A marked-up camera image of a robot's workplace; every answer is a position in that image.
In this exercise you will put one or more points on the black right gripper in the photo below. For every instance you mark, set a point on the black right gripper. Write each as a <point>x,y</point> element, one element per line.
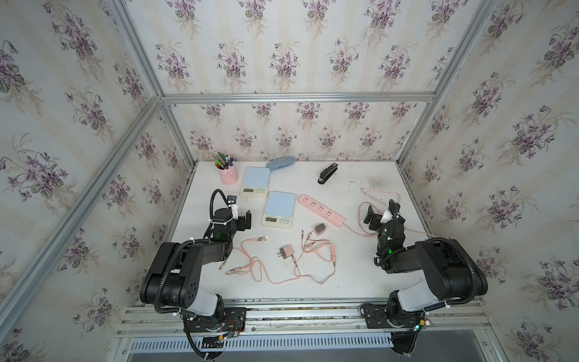
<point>376,221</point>

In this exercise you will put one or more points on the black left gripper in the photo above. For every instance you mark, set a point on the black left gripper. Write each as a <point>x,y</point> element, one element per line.
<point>243,224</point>

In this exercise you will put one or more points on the pink power strip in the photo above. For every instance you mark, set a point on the pink power strip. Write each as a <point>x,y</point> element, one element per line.
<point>322,211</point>

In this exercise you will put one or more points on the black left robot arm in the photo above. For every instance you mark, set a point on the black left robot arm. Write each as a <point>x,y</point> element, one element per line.
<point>173,283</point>

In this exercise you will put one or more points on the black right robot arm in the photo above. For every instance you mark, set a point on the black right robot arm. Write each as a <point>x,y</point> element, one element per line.
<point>451,277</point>

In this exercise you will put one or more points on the pink pen holder cup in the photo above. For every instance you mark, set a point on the pink pen holder cup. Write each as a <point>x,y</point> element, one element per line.
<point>229,176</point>

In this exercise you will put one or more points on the pink charger adapter with prongs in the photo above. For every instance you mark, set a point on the pink charger adapter with prongs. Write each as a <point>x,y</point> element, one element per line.
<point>286,252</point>

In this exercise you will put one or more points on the coloured pens bundle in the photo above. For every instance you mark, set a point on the coloured pens bundle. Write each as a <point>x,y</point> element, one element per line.
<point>222,161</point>

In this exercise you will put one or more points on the blue fabric pencil case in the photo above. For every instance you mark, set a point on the blue fabric pencil case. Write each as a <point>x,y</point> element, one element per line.
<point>282,162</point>

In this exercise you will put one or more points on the black stapler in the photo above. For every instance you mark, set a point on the black stapler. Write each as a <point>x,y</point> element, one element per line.
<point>326,174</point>

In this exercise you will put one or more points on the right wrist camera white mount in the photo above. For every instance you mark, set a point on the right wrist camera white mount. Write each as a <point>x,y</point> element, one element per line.
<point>386,217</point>

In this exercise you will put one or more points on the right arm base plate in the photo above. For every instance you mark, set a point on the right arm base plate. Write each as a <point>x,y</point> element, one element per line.
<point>391,316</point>

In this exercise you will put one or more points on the aluminium rail frame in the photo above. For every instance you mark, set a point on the aluminium rail frame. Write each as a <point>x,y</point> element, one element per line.
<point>296,316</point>

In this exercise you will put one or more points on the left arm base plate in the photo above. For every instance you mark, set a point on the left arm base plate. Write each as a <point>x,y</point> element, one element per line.
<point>228,321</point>

